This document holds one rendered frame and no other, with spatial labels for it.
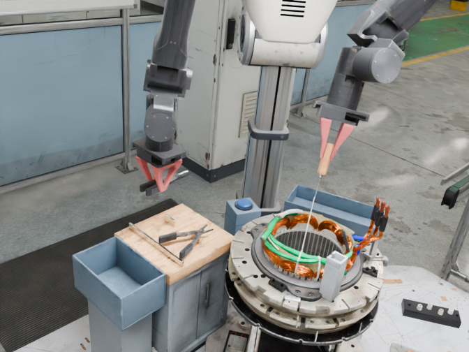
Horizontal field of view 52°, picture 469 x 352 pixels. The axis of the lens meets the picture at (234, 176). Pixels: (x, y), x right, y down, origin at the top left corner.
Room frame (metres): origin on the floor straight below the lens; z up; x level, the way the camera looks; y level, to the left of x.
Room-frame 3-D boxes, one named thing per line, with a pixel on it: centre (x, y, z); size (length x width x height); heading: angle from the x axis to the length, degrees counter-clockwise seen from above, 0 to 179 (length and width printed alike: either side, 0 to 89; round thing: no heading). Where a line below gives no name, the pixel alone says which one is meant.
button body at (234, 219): (1.09, -0.03, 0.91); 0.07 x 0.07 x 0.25; 27
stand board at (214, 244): (0.88, 0.11, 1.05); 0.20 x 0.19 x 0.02; 140
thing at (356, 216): (1.08, -0.27, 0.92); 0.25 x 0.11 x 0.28; 69
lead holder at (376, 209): (0.81, -0.29, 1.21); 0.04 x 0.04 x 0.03; 53
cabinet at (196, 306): (0.88, 0.11, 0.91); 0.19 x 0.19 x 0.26; 50
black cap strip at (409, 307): (1.02, -0.58, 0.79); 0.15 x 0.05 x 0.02; 80
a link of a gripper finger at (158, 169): (0.89, 0.16, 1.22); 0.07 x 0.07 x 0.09; 51
